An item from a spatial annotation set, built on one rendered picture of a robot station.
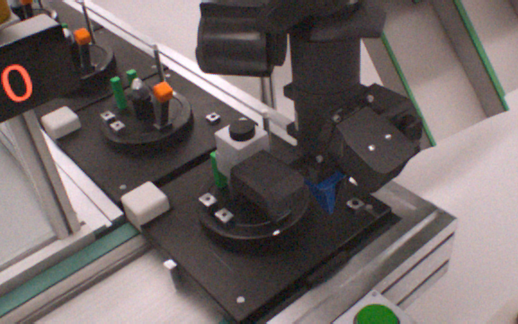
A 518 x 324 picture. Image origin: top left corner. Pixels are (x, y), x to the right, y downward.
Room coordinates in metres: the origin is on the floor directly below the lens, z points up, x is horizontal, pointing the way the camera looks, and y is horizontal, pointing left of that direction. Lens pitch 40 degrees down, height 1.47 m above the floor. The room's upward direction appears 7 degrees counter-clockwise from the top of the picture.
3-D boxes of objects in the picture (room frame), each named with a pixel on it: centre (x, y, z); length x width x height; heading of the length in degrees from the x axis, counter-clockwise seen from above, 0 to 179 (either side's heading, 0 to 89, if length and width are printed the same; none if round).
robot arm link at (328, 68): (0.42, -0.07, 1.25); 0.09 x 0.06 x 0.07; 70
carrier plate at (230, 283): (0.53, 0.01, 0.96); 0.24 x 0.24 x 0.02; 35
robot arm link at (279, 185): (0.42, -0.07, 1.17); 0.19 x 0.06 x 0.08; 125
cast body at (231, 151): (0.54, 0.02, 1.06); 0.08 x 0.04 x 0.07; 36
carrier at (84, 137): (0.74, 0.16, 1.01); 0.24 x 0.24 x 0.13; 35
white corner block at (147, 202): (0.55, 0.15, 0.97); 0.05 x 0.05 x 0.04; 35
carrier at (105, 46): (0.94, 0.30, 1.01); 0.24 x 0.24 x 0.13; 35
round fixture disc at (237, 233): (0.53, 0.01, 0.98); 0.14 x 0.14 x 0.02
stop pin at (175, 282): (0.45, 0.11, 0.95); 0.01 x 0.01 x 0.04; 35
